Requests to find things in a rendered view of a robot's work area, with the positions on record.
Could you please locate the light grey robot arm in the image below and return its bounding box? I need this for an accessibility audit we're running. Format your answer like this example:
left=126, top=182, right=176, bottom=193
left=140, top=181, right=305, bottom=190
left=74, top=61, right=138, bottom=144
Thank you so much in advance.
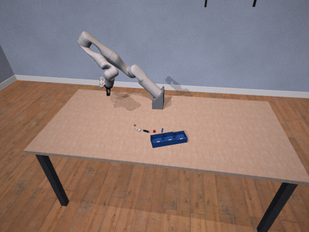
left=77, top=31, right=162, bottom=98

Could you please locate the blue bin rack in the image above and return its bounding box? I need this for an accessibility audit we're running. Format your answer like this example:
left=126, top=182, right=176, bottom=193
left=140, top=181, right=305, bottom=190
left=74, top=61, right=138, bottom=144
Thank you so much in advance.
left=150, top=131, right=187, bottom=148

